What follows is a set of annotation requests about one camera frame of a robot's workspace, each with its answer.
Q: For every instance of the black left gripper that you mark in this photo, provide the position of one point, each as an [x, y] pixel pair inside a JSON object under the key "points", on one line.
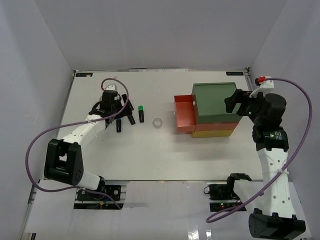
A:
{"points": [[124, 113]]}

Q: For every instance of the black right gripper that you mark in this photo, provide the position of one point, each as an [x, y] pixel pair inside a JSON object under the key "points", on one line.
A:
{"points": [[239, 96]]}

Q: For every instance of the salmon drawer tray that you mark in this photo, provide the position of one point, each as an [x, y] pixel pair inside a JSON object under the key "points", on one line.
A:
{"points": [[184, 114]]}

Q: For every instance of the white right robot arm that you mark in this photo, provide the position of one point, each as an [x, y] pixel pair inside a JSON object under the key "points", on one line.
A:
{"points": [[271, 215]]}

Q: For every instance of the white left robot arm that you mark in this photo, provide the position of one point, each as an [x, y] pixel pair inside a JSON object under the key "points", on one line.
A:
{"points": [[64, 158]]}

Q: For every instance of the orange cap black marker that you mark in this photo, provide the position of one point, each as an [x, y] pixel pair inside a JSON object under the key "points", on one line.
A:
{"points": [[131, 119]]}

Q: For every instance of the green cap black marker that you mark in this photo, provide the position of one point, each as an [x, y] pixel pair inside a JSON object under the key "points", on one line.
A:
{"points": [[141, 114]]}

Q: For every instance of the black label right corner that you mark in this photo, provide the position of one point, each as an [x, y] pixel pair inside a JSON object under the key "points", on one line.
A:
{"points": [[234, 73]]}

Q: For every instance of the black label corner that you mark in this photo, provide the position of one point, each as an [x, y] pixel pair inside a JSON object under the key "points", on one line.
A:
{"points": [[234, 73], [83, 74]]}

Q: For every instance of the green drawer box shell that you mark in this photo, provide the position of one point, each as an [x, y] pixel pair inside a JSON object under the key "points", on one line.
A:
{"points": [[209, 102]]}

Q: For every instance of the yellow drawer box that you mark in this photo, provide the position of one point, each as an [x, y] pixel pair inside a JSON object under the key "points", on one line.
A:
{"points": [[212, 133]]}

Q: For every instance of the small clear tape roll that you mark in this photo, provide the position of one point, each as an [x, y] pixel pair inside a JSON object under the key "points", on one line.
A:
{"points": [[157, 123]]}

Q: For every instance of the black label left corner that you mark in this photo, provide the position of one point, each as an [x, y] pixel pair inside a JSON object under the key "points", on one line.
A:
{"points": [[83, 74]]}

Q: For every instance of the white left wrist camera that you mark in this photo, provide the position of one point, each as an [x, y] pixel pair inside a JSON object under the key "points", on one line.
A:
{"points": [[110, 87]]}

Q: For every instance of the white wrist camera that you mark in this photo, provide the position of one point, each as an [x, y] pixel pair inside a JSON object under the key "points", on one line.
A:
{"points": [[266, 86], [110, 87]]}

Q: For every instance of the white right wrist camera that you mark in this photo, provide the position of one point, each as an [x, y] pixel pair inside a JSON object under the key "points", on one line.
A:
{"points": [[266, 86]]}

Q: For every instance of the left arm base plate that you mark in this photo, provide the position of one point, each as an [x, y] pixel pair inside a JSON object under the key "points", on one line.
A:
{"points": [[114, 191]]}

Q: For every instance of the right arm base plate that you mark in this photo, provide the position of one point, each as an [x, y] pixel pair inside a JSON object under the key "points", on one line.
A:
{"points": [[219, 192]]}

